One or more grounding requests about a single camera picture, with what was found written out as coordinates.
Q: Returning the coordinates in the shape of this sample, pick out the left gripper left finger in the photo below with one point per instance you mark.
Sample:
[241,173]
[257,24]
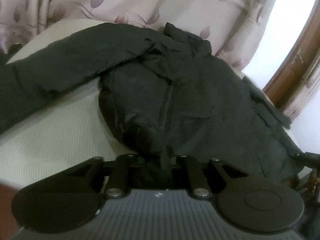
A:
[71,198]

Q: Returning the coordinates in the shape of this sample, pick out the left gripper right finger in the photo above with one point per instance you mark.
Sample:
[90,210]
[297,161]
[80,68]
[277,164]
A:
[249,202]

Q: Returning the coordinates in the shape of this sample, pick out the floral pink curtain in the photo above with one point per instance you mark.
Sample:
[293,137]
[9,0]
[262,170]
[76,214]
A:
[233,27]

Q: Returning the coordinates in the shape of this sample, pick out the brown wooden window frame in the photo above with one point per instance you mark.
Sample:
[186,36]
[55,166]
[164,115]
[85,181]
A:
[290,73]

